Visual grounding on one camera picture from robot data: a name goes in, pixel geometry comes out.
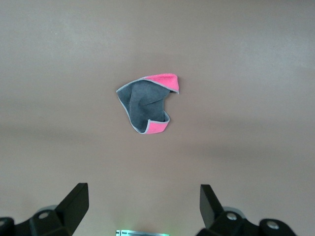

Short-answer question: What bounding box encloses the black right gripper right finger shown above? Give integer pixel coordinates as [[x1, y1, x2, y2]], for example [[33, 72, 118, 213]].
[[196, 184, 296, 236]]

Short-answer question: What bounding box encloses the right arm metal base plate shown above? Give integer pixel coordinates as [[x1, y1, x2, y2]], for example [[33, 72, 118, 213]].
[[115, 229, 170, 236]]

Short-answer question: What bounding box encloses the pink and grey microfibre towel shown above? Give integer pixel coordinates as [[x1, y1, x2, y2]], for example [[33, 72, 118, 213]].
[[115, 73, 180, 135]]

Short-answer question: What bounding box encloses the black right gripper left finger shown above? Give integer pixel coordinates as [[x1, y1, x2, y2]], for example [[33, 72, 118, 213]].
[[0, 182, 90, 236]]

